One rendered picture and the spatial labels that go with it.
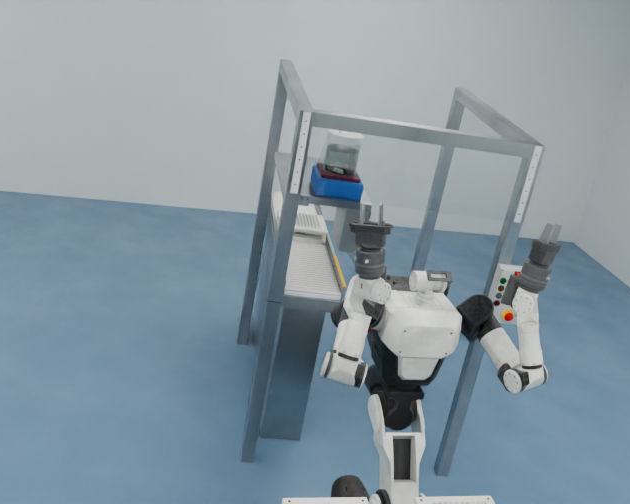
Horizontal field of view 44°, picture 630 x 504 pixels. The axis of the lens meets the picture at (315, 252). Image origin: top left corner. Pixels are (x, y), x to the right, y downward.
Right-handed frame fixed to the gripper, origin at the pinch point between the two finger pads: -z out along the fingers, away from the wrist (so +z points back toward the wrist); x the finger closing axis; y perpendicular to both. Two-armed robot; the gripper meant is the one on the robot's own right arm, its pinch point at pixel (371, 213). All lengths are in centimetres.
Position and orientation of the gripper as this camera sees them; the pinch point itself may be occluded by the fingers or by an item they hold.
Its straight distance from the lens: 228.1
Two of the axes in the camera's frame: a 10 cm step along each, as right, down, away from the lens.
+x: 9.6, 0.9, -2.7
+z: -0.2, 9.7, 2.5
